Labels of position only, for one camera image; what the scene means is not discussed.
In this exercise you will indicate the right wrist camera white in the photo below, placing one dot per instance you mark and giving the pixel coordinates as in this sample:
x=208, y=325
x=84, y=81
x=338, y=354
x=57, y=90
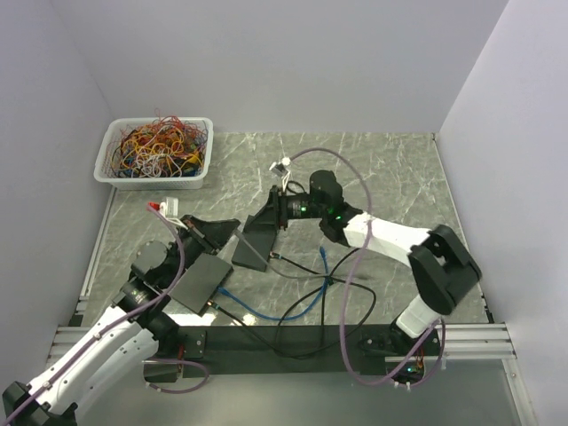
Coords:
x=282, y=170

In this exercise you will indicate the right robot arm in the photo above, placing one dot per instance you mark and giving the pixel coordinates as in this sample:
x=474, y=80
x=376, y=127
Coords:
x=444, y=271

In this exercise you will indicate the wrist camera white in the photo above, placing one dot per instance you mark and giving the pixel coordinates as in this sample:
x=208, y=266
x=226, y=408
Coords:
x=168, y=209
x=282, y=170

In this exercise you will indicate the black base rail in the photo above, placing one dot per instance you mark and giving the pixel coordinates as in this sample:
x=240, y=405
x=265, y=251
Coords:
x=240, y=350

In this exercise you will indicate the white plastic basket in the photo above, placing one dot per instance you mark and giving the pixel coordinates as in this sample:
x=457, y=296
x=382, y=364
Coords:
x=161, y=153

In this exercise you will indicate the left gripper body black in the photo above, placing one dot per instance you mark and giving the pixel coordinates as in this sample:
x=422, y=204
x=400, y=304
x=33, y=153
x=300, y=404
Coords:
x=192, y=245

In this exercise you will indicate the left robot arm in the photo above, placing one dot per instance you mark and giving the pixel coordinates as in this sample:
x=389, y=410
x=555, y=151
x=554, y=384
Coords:
x=134, y=327

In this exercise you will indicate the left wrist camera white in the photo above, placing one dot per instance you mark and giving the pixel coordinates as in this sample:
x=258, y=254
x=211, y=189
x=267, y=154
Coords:
x=168, y=209

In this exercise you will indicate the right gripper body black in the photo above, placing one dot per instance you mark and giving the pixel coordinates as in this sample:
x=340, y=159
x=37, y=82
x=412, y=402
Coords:
x=294, y=207

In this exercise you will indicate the black network switch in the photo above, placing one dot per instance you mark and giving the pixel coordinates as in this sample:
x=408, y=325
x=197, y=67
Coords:
x=200, y=282
x=261, y=238

